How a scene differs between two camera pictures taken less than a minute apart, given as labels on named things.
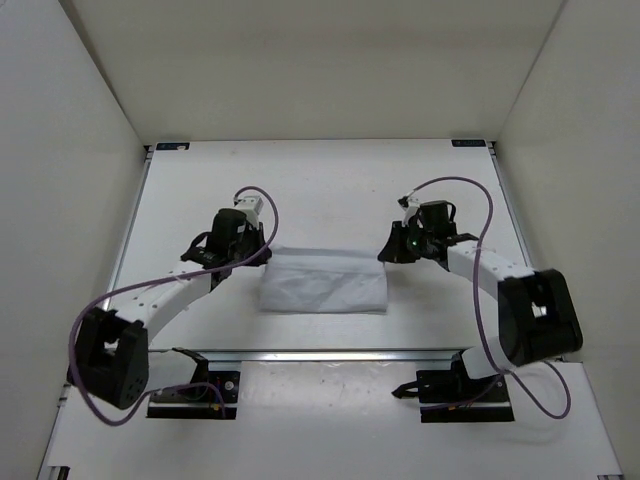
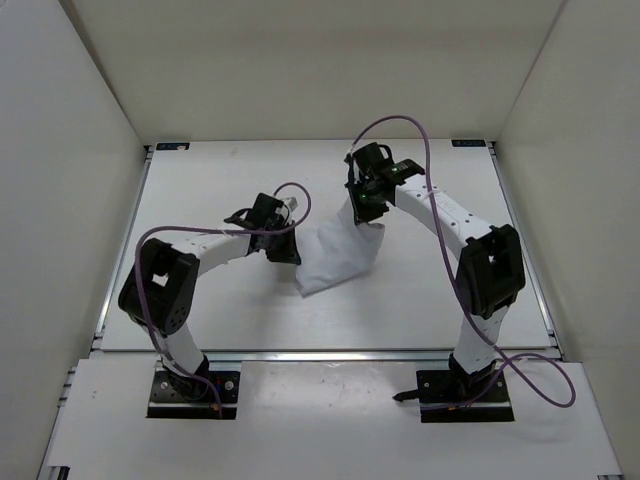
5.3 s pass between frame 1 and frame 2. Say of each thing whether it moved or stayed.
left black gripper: moved
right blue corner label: stayed
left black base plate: stayed
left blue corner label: stayed
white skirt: moved
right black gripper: moved
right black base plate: stayed
